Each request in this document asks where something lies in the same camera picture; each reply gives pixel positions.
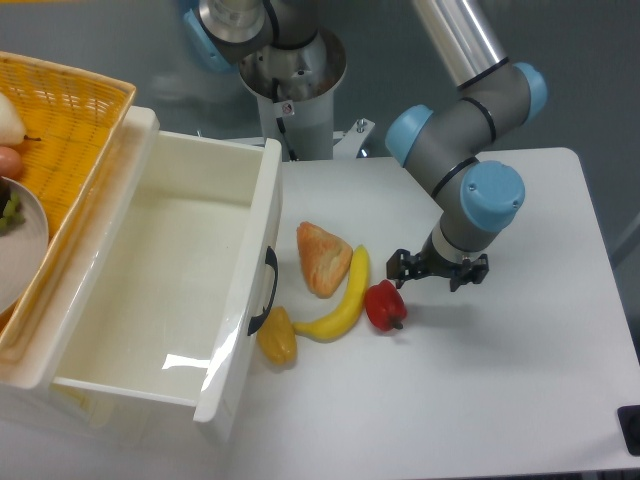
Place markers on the red bell pepper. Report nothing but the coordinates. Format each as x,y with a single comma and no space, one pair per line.
385,307

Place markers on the orange croissant bread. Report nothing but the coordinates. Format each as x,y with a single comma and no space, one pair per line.
324,259

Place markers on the yellow bell pepper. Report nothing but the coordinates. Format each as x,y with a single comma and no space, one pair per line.
277,339

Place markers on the pink peach fruit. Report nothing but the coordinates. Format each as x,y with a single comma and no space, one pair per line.
11,165

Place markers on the white plastic drawer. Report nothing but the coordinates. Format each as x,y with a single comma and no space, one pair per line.
165,326

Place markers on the black corner device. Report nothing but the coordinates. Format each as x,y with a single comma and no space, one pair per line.
629,420

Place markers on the white pear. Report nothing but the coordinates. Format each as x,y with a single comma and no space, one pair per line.
13,131

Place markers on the white drawer cabinet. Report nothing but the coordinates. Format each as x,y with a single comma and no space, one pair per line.
43,322

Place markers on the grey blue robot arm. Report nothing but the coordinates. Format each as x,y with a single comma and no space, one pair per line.
438,149

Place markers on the black drawer handle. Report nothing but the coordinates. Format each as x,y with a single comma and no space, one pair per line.
270,279

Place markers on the white plate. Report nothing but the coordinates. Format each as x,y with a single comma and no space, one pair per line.
23,246

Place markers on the green grapes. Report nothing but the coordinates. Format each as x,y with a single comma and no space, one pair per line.
11,211

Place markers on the yellow banana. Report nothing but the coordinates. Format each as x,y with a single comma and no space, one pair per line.
343,318

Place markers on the yellow woven basket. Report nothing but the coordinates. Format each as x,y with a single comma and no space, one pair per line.
74,114

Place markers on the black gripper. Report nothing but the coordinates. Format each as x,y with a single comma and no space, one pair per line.
404,266

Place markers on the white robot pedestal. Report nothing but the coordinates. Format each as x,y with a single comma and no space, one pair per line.
294,90

